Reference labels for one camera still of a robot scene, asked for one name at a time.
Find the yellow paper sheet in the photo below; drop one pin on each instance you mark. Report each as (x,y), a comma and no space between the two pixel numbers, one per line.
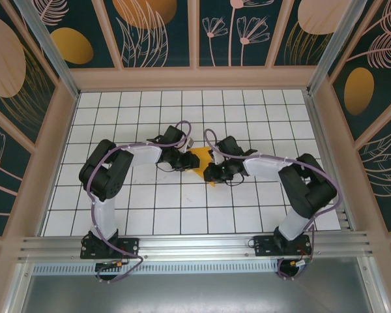
(204,158)

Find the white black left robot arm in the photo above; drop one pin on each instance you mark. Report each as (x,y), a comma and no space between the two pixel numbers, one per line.
(104,176)

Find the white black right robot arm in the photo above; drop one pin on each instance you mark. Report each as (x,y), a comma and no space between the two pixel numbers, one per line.
(299,189)

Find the grey metal base sheet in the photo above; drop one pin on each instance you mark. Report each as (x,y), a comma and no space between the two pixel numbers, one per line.
(195,293)

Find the long aluminium base rail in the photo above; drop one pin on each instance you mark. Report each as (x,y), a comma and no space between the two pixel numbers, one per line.
(195,246)

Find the aluminium side rail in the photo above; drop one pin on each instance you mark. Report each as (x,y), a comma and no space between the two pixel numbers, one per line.
(326,156)

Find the aluminium frame post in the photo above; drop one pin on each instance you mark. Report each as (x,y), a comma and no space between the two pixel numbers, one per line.
(329,49)
(52,55)

